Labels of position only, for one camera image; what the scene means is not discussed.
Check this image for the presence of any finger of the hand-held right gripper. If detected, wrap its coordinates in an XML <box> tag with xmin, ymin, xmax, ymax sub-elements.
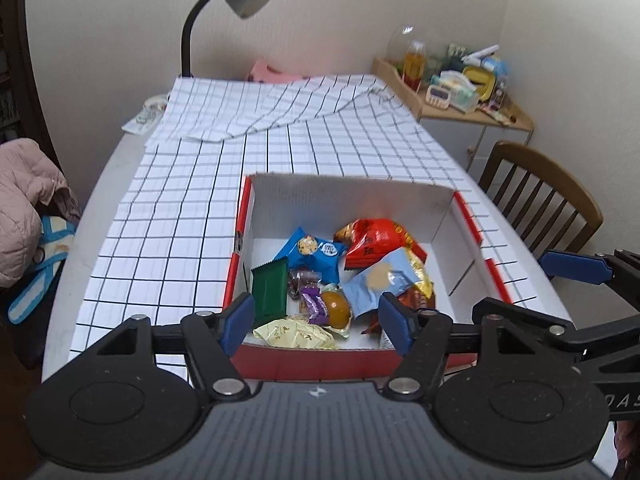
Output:
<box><xmin>472</xmin><ymin>297</ymin><xmax>640</xmax><ymax>377</ymax></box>
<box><xmin>539</xmin><ymin>249</ymin><xmax>640</xmax><ymax>311</ymax></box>

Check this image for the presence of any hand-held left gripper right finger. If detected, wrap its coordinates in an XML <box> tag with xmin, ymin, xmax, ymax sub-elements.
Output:
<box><xmin>378</xmin><ymin>292</ymin><xmax>556</xmax><ymax>401</ymax></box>

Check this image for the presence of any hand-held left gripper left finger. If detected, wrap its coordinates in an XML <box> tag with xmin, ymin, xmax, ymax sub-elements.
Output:
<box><xmin>82</xmin><ymin>292</ymin><xmax>256</xmax><ymax>402</ymax></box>

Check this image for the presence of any orange foil snack packet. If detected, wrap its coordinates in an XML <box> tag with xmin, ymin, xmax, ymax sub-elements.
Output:
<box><xmin>367</xmin><ymin>285</ymin><xmax>436</xmax><ymax>336</ymax></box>

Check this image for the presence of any green snack packet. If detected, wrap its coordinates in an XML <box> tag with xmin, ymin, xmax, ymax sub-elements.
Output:
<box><xmin>251</xmin><ymin>257</ymin><xmax>290</xmax><ymax>328</ymax></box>

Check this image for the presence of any light blue cookie packet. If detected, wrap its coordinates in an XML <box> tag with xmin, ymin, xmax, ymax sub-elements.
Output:
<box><xmin>341</xmin><ymin>247</ymin><xmax>423</xmax><ymax>318</ymax></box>

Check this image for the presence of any pale yellow snack packet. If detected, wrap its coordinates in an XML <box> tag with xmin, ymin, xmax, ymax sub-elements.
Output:
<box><xmin>252</xmin><ymin>316</ymin><xmax>338</xmax><ymax>351</ymax></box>

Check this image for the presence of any orange jelly cup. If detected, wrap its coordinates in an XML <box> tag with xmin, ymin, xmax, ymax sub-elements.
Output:
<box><xmin>320</xmin><ymin>285</ymin><xmax>353</xmax><ymax>336</ymax></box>

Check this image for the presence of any brown candy clear wrapper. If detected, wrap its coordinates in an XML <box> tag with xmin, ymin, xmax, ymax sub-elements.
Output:
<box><xmin>289</xmin><ymin>269</ymin><xmax>323</xmax><ymax>298</ymax></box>

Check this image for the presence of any purple candy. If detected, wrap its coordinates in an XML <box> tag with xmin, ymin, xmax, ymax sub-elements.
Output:
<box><xmin>300</xmin><ymin>287</ymin><xmax>333</xmax><ymax>326</ymax></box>

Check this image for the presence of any red snack bag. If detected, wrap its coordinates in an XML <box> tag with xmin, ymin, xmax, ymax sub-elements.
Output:
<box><xmin>334</xmin><ymin>218</ymin><xmax>428</xmax><ymax>271</ymax></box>

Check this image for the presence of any red cardboard box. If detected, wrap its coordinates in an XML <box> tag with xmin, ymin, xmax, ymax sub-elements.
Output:
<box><xmin>220</xmin><ymin>172</ymin><xmax>513</xmax><ymax>381</ymax></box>

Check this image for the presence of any wooden chair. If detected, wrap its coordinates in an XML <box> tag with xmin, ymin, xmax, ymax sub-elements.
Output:
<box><xmin>477</xmin><ymin>141</ymin><xmax>604</xmax><ymax>256</ymax></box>

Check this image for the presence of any white checked tablecloth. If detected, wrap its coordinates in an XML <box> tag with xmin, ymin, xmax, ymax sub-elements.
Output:
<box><xmin>72</xmin><ymin>74</ymin><xmax>571</xmax><ymax>376</ymax></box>

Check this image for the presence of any white cabinet wooden top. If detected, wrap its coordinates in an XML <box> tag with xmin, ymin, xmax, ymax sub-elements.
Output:
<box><xmin>371</xmin><ymin>56</ymin><xmax>535</xmax><ymax>176</ymax></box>

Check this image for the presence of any blue striped bag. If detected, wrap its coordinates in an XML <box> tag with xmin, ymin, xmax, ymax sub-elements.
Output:
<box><xmin>7</xmin><ymin>215</ymin><xmax>76</xmax><ymax>325</ymax></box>

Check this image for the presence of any yellow box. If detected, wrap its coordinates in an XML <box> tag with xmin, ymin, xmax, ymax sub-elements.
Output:
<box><xmin>462</xmin><ymin>64</ymin><xmax>497</xmax><ymax>103</ymax></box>

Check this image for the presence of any tissue box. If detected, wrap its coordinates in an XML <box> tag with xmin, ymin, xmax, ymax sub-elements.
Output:
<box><xmin>431</xmin><ymin>71</ymin><xmax>481</xmax><ymax>113</ymax></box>

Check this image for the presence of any blue container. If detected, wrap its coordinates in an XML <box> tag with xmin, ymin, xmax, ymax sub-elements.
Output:
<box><xmin>482</xmin><ymin>56</ymin><xmax>511</xmax><ymax>81</ymax></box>

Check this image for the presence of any white tube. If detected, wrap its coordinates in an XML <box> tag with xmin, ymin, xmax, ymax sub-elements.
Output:
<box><xmin>465</xmin><ymin>44</ymin><xmax>501</xmax><ymax>63</ymax></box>

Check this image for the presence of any pink padded jacket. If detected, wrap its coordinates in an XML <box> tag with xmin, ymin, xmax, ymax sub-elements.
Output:
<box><xmin>0</xmin><ymin>138</ymin><xmax>81</xmax><ymax>288</ymax></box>

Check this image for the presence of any pink box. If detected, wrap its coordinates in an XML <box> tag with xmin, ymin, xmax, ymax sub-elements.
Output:
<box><xmin>248</xmin><ymin>59</ymin><xmax>301</xmax><ymax>82</ymax></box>

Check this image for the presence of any bottle with orange contents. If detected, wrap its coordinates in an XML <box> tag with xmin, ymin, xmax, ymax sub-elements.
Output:
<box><xmin>402</xmin><ymin>40</ymin><xmax>428</xmax><ymax>88</ymax></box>

